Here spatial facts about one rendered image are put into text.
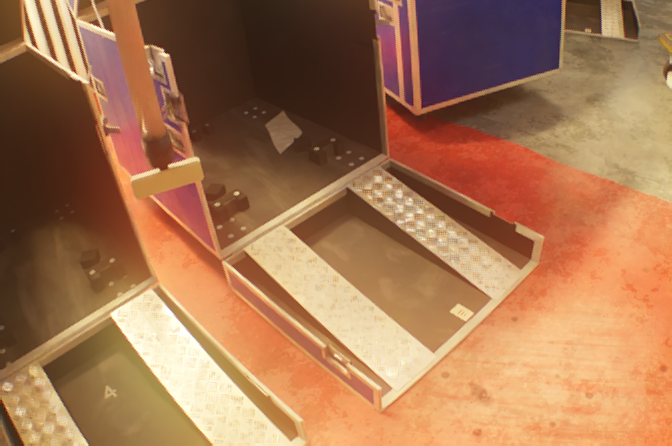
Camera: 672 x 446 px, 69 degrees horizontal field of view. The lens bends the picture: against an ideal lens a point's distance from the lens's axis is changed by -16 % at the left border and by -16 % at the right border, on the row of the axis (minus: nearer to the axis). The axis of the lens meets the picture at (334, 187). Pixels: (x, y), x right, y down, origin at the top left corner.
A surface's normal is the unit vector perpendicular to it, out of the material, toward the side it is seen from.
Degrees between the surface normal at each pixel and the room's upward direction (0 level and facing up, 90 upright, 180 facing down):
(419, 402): 0
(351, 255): 1
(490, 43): 90
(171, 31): 90
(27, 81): 90
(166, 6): 90
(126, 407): 1
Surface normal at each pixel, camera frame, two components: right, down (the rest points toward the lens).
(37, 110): 0.68, 0.36
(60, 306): -0.11, -0.81
